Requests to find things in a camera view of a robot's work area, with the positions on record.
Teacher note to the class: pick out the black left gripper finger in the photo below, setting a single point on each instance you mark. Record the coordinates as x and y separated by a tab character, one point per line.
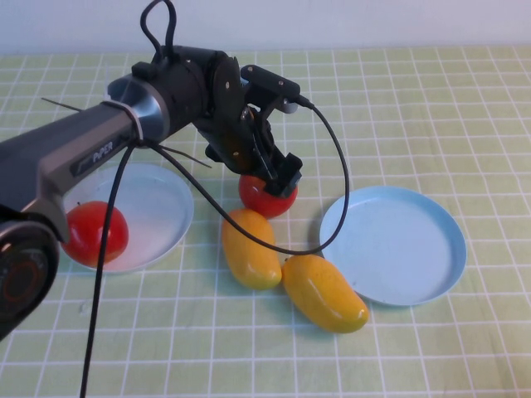
279	187
293	170

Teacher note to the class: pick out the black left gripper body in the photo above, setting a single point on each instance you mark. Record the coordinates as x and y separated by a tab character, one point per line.
236	141

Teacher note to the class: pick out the red apple with stem dimple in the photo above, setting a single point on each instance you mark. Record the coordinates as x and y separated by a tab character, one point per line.
257	201

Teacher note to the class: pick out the yellow mango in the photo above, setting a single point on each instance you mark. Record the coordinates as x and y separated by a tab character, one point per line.
323	294
249	267

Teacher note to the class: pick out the white round plate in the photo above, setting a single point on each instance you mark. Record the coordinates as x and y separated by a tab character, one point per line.
157	215

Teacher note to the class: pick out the light blue round plate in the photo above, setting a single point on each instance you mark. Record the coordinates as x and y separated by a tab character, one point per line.
398	248

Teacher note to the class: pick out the green checked tablecloth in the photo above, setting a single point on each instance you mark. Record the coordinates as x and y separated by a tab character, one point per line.
415	124

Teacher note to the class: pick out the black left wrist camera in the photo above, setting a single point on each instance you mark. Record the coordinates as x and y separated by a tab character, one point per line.
269	81

